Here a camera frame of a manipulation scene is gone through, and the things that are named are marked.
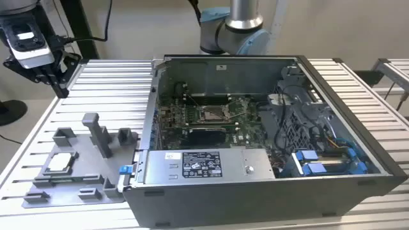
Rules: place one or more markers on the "silver-topped CPU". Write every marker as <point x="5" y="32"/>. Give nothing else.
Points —
<point x="60" y="162"/>

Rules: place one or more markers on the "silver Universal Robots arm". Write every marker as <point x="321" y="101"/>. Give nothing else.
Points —
<point x="242" y="14"/>

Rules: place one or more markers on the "CPU socket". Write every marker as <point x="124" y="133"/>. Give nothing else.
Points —
<point x="212" y="118"/>

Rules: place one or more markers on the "black round stand base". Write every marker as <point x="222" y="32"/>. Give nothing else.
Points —
<point x="11" y="112"/>

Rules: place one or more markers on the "grey parts rack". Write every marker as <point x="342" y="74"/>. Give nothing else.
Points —
<point x="85" y="153"/>

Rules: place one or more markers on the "thin metal locking lever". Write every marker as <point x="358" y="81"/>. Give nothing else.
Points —
<point x="193" y="100"/>

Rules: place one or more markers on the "blue case latch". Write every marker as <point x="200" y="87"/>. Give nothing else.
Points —
<point x="124" y="169"/>

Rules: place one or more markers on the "green RAM stick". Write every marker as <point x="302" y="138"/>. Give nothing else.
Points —
<point x="66" y="179"/>

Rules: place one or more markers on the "silver power supply unit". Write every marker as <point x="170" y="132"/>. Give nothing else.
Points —
<point x="160" y="167"/>

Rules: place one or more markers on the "black graphics card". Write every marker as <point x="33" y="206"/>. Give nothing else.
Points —
<point x="205" y="137"/>

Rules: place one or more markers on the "green motherboard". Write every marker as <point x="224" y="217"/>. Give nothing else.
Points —
<point x="245" y="129"/>

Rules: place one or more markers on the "blue-grey drive cage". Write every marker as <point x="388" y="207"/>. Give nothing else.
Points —
<point x="288" y="124"/>

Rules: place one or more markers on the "black open PC case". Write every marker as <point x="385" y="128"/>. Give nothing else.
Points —
<point x="242" y="206"/>

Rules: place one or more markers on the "blue disk carrier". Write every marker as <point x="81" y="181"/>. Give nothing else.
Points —
<point x="305" y="154"/>
<point x="314" y="167"/>

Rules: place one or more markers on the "metal slat side table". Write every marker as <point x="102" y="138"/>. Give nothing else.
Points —
<point x="398" y="64"/>

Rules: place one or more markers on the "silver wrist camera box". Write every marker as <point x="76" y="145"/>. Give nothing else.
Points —
<point x="34" y="58"/>

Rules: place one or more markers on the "black frame post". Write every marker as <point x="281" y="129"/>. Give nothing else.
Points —
<point x="81" y="24"/>

